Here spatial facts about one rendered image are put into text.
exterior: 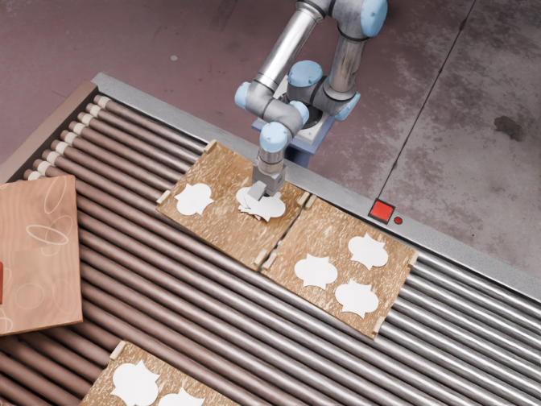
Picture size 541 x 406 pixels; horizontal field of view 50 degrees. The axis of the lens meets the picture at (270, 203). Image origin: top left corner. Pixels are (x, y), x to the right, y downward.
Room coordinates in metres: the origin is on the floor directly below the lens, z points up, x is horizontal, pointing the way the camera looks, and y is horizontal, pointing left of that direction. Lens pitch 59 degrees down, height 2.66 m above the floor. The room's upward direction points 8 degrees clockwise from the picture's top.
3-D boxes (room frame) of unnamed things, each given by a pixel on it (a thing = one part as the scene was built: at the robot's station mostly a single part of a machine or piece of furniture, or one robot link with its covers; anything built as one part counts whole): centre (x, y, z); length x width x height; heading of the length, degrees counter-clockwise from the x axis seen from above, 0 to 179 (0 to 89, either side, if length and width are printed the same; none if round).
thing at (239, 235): (1.03, 0.12, 0.93); 0.41 x 0.35 x 0.02; 64
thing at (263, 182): (1.00, 0.03, 1.15); 0.12 x 0.09 x 0.16; 150
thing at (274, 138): (1.02, 0.02, 1.31); 0.09 x 0.08 x 0.11; 154
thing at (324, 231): (0.86, -0.26, 0.93); 0.41 x 0.35 x 0.02; 65
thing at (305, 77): (1.49, -0.07, 1.07); 0.13 x 0.12 x 0.14; 64
